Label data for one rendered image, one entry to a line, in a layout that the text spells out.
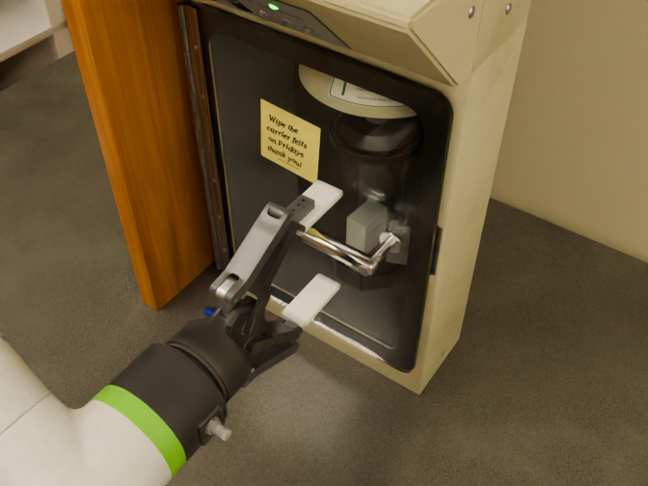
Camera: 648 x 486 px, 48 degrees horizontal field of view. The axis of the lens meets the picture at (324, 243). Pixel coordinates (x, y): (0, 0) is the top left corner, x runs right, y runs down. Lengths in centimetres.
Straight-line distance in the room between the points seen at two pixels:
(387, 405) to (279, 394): 14
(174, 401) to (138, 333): 44
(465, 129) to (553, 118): 49
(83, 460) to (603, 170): 85
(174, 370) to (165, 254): 41
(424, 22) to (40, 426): 39
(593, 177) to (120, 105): 70
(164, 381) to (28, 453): 11
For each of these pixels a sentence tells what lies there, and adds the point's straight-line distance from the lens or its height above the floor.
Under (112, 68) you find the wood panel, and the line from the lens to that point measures 82.
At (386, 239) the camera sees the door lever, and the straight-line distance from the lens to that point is 76.
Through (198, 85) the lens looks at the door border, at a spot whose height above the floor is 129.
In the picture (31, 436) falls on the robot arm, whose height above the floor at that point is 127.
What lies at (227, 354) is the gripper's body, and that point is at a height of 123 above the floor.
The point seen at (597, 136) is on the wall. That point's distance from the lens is 114.
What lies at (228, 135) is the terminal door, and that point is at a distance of 84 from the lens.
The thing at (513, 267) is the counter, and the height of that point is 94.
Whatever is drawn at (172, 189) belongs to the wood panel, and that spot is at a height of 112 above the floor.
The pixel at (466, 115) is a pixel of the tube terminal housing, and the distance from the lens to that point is 65.
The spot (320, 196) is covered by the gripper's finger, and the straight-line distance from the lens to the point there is 70.
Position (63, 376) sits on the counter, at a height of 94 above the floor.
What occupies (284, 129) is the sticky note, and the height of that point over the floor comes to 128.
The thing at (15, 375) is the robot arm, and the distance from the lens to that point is 59.
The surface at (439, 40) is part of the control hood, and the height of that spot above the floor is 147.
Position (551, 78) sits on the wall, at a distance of 112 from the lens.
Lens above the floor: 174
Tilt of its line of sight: 45 degrees down
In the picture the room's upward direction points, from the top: straight up
